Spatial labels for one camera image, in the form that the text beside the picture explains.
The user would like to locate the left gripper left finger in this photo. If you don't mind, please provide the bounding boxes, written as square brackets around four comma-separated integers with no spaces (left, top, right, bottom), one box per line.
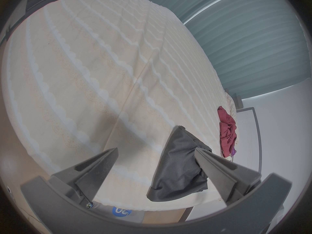
[50,147,119,208]

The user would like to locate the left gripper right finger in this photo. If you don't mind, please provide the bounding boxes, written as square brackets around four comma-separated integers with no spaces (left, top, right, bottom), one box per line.
[195,148,261,202]

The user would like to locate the black T-shirt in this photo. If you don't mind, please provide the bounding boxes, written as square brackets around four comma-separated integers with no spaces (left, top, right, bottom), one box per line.
[146,125,212,202]

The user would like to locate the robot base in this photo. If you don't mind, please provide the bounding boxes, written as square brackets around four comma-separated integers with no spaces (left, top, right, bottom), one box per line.
[93,201,144,224]

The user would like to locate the bed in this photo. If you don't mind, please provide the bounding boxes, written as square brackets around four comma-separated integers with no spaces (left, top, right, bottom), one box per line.
[1,0,262,211]

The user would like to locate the dark red garment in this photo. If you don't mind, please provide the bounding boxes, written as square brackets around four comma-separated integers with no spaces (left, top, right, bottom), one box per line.
[217,106,237,158]

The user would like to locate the grey bedside table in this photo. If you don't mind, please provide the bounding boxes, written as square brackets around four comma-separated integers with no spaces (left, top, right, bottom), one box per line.
[234,93,244,110]

